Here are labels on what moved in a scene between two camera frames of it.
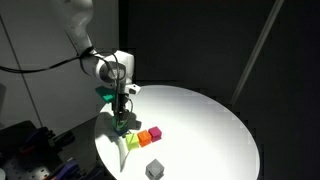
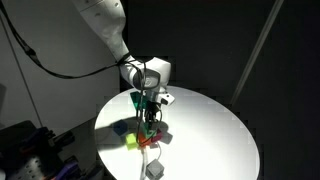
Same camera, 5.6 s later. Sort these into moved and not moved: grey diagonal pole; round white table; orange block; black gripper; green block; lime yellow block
Moved: black gripper; green block
Not moved: grey diagonal pole; lime yellow block; orange block; round white table
